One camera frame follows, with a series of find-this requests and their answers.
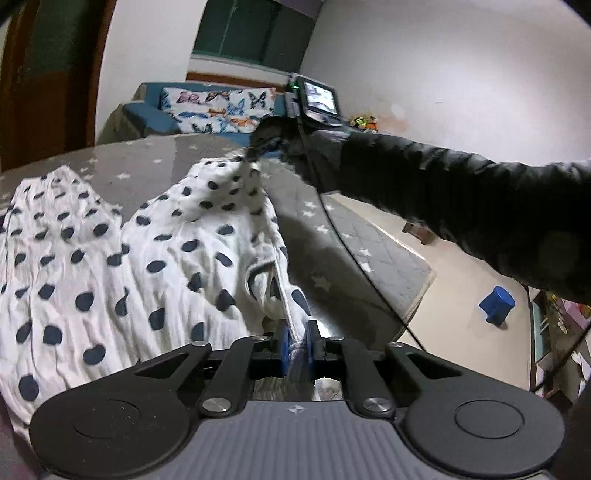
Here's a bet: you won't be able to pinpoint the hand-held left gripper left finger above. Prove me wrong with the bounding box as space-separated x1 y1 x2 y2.
131 322 291 415

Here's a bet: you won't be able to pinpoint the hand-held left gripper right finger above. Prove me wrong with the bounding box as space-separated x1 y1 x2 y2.
305 320 463 415

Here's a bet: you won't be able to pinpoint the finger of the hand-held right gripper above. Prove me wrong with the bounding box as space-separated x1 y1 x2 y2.
249 117 298 160

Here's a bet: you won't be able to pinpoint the white polka dot garment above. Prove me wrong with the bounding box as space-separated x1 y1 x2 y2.
0 154 319 444

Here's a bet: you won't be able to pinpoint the person's right forearm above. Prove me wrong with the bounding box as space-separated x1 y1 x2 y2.
281 128 591 306

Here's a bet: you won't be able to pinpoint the small colourful toys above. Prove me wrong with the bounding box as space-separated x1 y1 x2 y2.
349 114 380 133

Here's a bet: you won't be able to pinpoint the butterfly printed blanket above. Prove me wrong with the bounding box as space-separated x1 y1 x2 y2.
159 86 278 134

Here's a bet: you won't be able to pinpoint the green window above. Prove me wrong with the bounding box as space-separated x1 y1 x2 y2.
191 0 320 71

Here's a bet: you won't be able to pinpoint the small brown floor item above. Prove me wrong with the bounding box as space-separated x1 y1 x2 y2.
402 221 433 245

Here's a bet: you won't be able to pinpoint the blue plastic stool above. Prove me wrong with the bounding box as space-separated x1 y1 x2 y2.
478 285 516 326

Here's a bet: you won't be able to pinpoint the wooden door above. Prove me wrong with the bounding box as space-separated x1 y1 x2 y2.
0 0 119 174

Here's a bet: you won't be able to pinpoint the cluttered shelf unit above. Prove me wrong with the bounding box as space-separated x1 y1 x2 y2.
526 286 591 409

